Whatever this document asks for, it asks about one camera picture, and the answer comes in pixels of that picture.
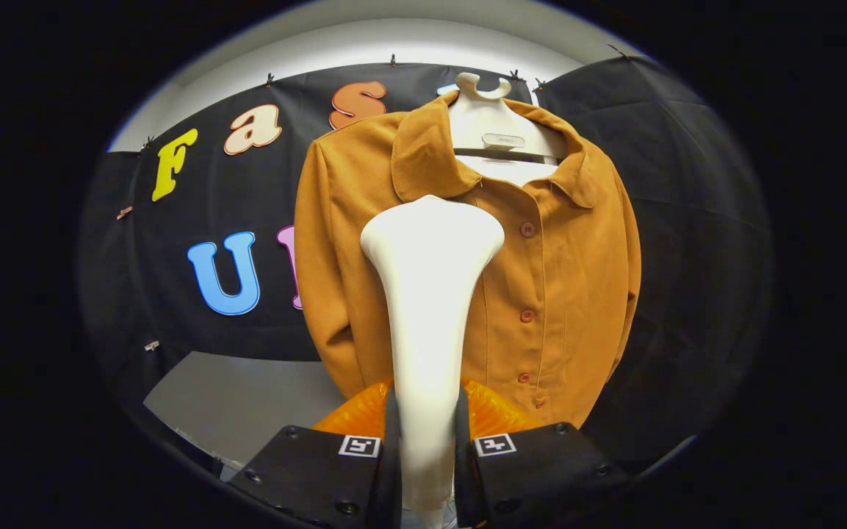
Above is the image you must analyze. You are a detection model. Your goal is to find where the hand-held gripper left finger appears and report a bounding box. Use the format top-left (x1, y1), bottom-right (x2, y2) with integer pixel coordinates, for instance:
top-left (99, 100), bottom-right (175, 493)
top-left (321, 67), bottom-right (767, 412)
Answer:
top-left (226, 378), bottom-right (403, 529)

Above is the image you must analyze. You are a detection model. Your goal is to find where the white garment steamer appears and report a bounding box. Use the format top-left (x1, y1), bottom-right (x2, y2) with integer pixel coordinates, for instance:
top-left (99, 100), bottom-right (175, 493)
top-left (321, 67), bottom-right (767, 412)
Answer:
top-left (359, 195), bottom-right (506, 529)

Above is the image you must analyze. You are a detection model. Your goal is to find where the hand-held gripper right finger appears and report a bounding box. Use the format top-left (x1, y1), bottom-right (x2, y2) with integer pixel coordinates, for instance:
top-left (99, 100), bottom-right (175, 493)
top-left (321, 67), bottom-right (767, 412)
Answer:
top-left (454, 378), bottom-right (633, 529)

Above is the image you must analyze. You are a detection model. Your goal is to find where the white clothes hanger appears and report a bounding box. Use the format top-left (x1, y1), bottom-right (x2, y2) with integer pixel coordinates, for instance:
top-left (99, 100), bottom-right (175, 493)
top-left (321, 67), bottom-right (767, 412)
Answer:
top-left (447, 71), bottom-right (567, 164)

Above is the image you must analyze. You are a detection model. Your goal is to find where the orange button shirt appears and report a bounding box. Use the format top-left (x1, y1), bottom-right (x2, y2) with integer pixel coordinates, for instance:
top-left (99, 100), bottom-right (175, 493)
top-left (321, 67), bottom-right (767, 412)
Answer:
top-left (293, 92), bottom-right (643, 429)

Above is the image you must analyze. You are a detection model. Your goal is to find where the black backdrop cloth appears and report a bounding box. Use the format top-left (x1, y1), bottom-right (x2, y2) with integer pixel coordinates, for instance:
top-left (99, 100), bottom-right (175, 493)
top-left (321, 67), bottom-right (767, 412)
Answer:
top-left (78, 55), bottom-right (775, 471)

